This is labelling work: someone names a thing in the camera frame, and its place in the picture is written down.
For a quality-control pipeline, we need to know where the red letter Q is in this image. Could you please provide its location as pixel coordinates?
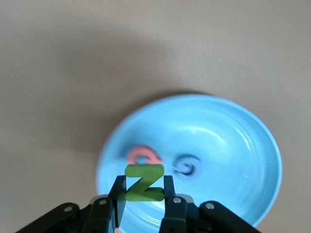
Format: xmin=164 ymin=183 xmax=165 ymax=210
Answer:
xmin=126 ymin=145 xmax=162 ymax=166

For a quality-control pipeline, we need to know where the green letter N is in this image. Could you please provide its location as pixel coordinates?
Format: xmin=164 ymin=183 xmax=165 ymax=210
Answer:
xmin=124 ymin=164 xmax=166 ymax=202

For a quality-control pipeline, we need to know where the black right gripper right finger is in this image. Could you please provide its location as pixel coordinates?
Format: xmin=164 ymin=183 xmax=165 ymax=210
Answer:
xmin=159 ymin=174 xmax=262 ymax=233

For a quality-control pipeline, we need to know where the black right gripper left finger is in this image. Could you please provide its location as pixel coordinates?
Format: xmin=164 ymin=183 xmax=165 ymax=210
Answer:
xmin=15 ymin=174 xmax=128 ymax=233

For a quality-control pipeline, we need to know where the brown table cover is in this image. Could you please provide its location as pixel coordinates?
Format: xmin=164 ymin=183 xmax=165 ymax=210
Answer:
xmin=0 ymin=0 xmax=311 ymax=233

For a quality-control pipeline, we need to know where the blue letter G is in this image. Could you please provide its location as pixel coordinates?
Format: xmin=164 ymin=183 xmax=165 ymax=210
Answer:
xmin=172 ymin=153 xmax=201 ymax=182

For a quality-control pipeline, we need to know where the blue plate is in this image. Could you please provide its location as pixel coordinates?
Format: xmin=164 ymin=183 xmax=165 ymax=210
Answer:
xmin=96 ymin=93 xmax=283 ymax=233

